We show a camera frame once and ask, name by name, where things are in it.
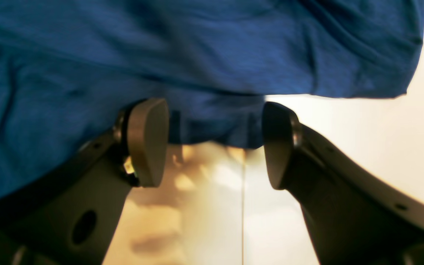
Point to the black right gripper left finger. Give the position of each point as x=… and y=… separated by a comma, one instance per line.
x=69, y=216

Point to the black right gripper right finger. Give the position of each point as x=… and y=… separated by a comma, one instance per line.
x=352, y=217

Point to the blue t-shirt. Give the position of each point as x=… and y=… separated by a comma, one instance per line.
x=68, y=66

